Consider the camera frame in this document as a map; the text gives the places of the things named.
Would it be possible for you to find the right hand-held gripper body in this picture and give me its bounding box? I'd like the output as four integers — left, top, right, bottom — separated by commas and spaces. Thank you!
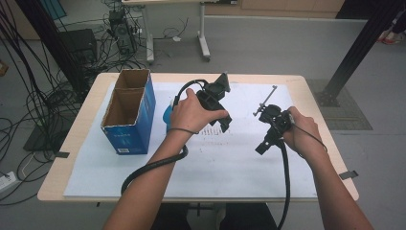
254, 103, 295, 156

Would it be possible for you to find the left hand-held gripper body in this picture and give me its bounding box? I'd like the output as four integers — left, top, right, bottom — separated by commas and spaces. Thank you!
194, 72, 234, 134

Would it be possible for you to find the blue cardboard box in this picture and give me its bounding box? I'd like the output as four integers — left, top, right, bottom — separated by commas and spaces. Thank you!
101, 68, 157, 156

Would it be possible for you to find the person's left hand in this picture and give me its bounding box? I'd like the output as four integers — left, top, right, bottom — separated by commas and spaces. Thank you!
169, 88, 230, 137

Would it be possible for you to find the person's right hand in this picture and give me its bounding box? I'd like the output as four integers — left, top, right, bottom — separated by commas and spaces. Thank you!
282, 105, 328, 161

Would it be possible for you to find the white-legged desk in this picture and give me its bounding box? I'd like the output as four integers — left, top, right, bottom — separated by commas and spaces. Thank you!
121, 0, 238, 64

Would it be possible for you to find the white table mat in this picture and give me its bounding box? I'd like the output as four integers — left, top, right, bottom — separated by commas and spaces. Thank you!
62, 81, 318, 199

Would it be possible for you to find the grey floor mat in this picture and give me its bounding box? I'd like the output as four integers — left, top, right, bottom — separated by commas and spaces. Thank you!
305, 79, 373, 131

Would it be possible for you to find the person's right leg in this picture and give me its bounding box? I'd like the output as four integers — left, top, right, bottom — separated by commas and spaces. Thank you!
223, 202, 279, 230

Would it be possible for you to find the person's leg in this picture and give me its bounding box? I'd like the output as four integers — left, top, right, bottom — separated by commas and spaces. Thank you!
149, 203, 191, 230
223, 202, 279, 230

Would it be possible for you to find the black metal pole with base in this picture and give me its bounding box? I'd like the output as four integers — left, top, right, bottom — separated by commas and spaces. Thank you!
315, 0, 406, 108

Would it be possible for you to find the black computer tower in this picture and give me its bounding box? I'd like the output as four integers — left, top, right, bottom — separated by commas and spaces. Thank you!
108, 9, 139, 56

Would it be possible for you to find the person's left leg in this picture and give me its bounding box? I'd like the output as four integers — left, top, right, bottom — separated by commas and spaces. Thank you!
149, 203, 191, 230

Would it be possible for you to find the black equipment case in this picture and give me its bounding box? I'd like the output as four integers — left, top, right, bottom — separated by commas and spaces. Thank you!
58, 28, 99, 65

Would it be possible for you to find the black metal stand pole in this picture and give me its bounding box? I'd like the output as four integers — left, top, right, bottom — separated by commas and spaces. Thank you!
13, 0, 87, 94

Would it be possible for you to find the blue panel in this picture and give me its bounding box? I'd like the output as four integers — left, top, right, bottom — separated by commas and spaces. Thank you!
39, 0, 68, 21

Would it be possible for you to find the black floor plate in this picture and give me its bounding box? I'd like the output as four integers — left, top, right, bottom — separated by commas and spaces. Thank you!
22, 124, 65, 152

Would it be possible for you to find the white power strip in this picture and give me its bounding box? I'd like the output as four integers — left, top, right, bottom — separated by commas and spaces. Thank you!
0, 171, 17, 193

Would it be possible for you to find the left gripper thin black cable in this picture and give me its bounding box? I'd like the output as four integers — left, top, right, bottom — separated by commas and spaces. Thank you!
172, 79, 210, 108

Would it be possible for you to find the thin black right wrist strap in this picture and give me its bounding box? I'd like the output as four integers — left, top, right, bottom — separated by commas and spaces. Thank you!
290, 122, 328, 152

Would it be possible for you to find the thin black wrist strap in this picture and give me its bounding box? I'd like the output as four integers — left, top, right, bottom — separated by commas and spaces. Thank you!
168, 126, 199, 135
290, 122, 328, 152

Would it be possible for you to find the thin black left wrist strap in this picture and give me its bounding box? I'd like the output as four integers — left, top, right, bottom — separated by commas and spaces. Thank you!
168, 126, 199, 135

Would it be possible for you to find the left gripper thick black cable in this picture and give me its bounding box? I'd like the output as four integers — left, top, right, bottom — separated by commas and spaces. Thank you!
120, 144, 190, 196

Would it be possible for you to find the tangle of black cables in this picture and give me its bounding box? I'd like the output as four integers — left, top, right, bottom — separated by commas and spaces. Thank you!
0, 0, 145, 205

